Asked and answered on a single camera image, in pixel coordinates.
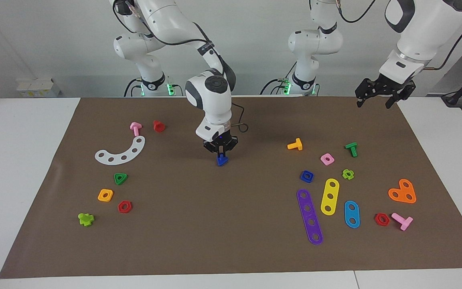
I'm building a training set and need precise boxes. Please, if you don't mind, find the blue two-hole plastic strip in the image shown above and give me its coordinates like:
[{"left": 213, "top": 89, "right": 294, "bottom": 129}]
[{"left": 344, "top": 200, "right": 361, "bottom": 229}]

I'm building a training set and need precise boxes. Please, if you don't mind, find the black right base cable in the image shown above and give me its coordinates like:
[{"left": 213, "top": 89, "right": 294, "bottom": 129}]
[{"left": 124, "top": 78, "right": 143, "bottom": 97}]

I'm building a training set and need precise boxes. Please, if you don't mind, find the black base cable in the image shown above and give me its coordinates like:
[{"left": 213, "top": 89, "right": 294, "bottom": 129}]
[
  {"left": 260, "top": 60, "right": 298, "bottom": 96},
  {"left": 124, "top": 78, "right": 143, "bottom": 97}
]

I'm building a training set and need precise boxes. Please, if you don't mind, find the purple four-hole plastic strip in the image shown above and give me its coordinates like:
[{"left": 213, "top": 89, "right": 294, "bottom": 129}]
[{"left": 296, "top": 189, "right": 324, "bottom": 245}]

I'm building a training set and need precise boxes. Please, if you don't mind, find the white power strip box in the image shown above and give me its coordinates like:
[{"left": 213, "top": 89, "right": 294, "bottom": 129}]
[{"left": 16, "top": 78, "right": 61, "bottom": 98}]

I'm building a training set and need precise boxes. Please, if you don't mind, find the brown table mat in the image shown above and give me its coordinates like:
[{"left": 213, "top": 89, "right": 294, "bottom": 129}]
[{"left": 0, "top": 96, "right": 462, "bottom": 279}]

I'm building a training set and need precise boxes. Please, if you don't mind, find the yellow three-hole plastic strip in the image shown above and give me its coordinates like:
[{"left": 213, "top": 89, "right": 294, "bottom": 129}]
[{"left": 320, "top": 178, "right": 340, "bottom": 216}]

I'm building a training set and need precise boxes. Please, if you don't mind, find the orange heart-shaped perforated plate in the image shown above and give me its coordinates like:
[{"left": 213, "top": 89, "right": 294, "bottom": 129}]
[{"left": 388, "top": 179, "right": 417, "bottom": 204}]

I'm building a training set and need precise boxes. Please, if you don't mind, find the white curved perforated plate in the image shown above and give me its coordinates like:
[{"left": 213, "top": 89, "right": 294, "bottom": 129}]
[{"left": 95, "top": 136, "right": 146, "bottom": 165}]

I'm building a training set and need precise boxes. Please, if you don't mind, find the black left base cable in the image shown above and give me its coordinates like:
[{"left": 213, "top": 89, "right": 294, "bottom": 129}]
[{"left": 260, "top": 60, "right": 298, "bottom": 96}]

